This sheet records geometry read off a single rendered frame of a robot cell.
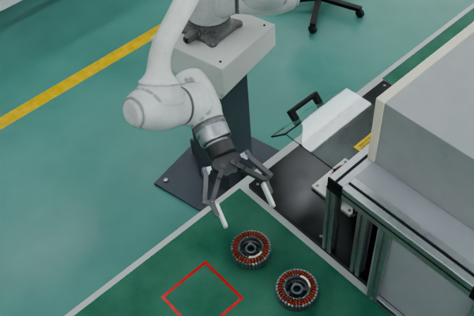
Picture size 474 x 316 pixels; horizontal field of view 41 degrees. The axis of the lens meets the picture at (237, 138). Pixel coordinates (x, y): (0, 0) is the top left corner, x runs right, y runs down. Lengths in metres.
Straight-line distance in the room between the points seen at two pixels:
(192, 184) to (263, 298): 1.24
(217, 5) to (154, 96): 0.73
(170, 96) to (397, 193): 0.58
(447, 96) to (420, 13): 2.42
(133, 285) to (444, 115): 0.95
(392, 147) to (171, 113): 0.53
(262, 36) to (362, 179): 0.93
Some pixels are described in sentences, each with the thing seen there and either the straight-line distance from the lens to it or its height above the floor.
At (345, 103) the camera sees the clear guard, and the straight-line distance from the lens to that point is 1.73.
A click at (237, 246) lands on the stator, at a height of 0.78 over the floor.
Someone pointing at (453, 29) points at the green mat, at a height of 0.75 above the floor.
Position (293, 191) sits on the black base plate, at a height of 0.77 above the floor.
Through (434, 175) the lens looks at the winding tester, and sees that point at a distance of 1.42.
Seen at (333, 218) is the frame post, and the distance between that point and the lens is 1.64.
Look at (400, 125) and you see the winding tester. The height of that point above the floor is 1.28.
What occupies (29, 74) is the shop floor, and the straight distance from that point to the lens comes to 3.67.
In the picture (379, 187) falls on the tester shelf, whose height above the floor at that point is 1.11.
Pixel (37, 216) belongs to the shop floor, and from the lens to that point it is 2.99.
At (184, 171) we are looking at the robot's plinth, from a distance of 2.94.
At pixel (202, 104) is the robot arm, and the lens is 1.62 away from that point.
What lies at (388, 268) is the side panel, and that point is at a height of 0.92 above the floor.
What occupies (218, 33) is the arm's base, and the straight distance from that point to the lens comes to 2.25.
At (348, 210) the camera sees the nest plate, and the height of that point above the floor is 0.78.
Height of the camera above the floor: 2.30
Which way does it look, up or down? 49 degrees down
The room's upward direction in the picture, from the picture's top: 5 degrees counter-clockwise
